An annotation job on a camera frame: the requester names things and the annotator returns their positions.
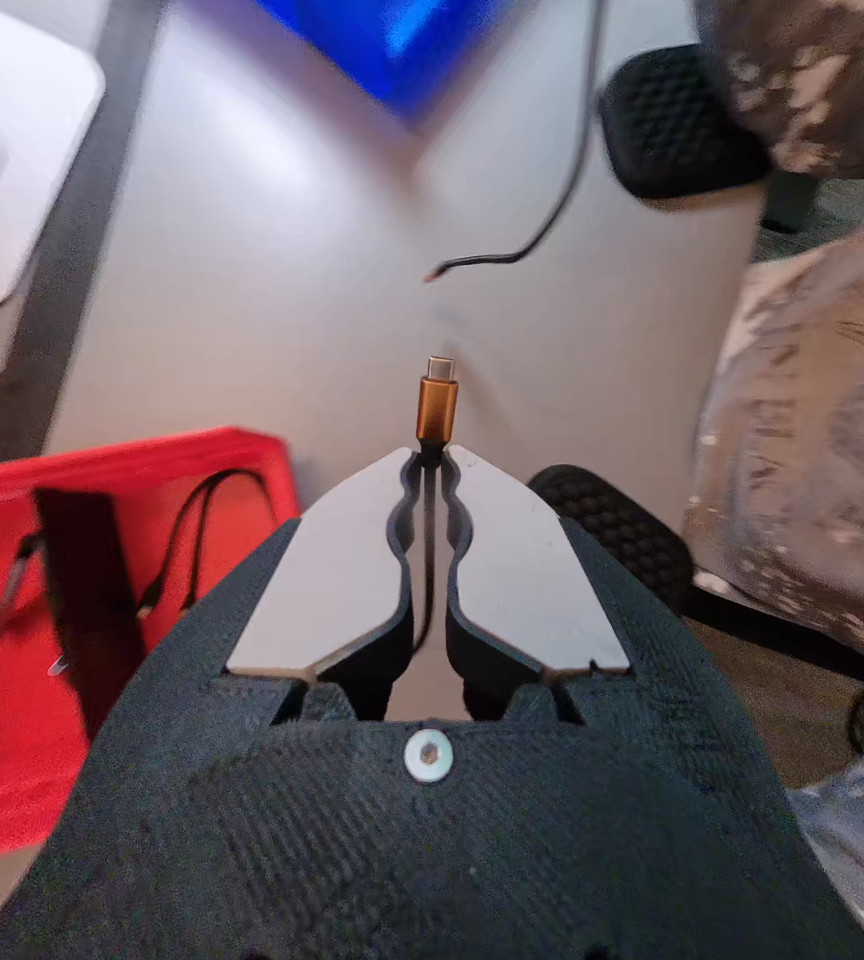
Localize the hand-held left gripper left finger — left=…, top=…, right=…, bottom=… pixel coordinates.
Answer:
left=227, top=447, right=414, bottom=702

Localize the person's right forearm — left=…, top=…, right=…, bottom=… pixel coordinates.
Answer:
left=694, top=0, right=864, bottom=181

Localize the blue storage bin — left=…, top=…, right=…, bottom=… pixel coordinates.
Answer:
left=255, top=0, right=500, bottom=121

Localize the grey usb hub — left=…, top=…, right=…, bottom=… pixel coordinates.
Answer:
left=0, top=536, right=46, bottom=648

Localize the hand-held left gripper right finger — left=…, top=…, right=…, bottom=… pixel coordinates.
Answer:
left=445, top=446, right=630, bottom=710

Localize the orange plug usb-c cable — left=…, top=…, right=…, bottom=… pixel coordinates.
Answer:
left=423, top=0, right=607, bottom=285
left=135, top=468, right=279, bottom=620
left=409, top=354, right=461, bottom=657

